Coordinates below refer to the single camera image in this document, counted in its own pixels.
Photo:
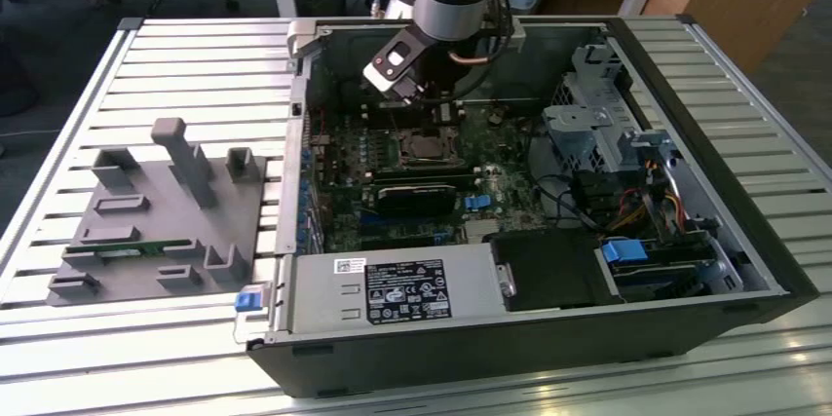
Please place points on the silver topped CPU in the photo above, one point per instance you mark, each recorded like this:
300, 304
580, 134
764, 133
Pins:
427, 146

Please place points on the silver power supply unit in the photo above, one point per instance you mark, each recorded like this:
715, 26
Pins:
319, 289

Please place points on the grey metal drive cage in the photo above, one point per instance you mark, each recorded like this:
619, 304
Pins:
579, 138

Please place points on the silver chipset heat sink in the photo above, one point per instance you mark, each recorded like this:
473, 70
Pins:
483, 229

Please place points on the green motherboard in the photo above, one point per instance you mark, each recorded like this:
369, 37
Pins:
507, 182

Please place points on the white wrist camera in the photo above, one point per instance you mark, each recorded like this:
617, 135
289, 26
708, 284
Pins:
393, 63

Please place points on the black open PC case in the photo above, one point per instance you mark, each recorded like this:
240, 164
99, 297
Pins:
455, 362

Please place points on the blue disk carrier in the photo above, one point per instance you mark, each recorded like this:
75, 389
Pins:
624, 251

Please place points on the black graphics card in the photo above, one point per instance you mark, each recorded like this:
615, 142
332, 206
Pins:
416, 199

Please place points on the blue case latch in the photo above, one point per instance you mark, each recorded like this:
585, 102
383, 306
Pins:
248, 301

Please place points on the grey parts rack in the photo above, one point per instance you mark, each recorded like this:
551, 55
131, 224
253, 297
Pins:
163, 221

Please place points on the metal disk bay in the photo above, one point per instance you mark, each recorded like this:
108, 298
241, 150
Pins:
669, 272

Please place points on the black expansion slot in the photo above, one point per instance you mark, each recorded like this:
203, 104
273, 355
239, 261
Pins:
403, 242

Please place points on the blue motherboard connector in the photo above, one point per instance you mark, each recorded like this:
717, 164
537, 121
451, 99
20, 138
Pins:
477, 202

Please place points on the CPU socket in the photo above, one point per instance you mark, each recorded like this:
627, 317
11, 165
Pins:
404, 155

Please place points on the black plastic shroud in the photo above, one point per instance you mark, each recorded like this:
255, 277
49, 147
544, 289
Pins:
552, 270

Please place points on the green RAM stick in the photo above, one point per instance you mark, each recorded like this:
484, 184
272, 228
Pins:
149, 246

